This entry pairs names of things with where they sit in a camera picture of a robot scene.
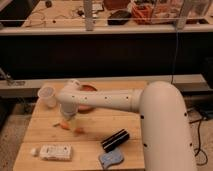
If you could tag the orange chili pepper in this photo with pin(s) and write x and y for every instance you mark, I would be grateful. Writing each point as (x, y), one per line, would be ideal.
(71, 126)

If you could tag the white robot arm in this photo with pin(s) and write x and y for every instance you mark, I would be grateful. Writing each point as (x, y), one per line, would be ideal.
(167, 140)

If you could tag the orange wooden bowl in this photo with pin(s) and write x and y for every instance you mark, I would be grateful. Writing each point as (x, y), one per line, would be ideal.
(83, 108)

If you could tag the black striped eraser block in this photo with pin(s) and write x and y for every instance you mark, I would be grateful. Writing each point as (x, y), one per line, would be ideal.
(115, 140)

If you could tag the translucent plastic cup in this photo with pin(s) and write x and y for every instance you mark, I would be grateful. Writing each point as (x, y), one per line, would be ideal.
(47, 96)

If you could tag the black bag on bench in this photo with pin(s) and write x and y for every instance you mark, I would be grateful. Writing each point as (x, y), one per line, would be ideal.
(119, 17)

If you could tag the blue sponge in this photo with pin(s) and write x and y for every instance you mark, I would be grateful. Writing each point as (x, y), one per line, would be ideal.
(113, 157)

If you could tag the orange plastic crate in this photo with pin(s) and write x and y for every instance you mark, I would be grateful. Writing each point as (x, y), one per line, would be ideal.
(141, 15)

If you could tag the white plastic bottle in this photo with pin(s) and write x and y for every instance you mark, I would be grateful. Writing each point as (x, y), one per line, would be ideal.
(53, 152)

